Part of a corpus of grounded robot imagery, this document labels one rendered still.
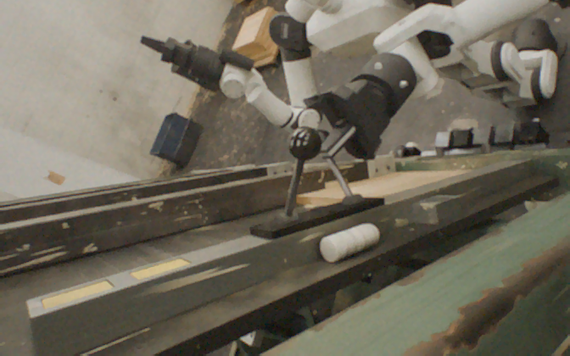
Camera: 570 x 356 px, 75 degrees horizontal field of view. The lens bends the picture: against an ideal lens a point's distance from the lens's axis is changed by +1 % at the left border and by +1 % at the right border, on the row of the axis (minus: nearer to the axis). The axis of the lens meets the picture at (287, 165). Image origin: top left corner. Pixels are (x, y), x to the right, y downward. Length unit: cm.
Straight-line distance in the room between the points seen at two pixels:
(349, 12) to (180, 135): 437
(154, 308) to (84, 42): 581
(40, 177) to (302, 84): 370
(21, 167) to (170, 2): 339
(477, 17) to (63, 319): 63
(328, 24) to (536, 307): 83
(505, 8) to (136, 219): 68
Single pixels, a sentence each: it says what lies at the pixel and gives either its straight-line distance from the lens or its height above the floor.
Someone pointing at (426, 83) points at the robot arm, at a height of 131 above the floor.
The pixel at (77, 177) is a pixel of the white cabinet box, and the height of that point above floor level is 118.
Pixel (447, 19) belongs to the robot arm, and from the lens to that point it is 66.
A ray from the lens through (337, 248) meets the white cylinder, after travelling 43.
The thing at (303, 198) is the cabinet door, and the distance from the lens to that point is 87.
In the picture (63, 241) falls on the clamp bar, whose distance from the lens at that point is 71.
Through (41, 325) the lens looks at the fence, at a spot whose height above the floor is 171.
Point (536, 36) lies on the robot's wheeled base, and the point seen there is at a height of 34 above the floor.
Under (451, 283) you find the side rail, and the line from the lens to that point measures 24.
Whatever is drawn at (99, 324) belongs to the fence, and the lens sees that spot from 36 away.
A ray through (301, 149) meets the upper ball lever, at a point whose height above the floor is 156.
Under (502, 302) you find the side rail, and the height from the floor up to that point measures 156.
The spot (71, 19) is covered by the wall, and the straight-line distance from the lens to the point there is 616.
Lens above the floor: 177
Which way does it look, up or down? 33 degrees down
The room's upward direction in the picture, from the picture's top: 62 degrees counter-clockwise
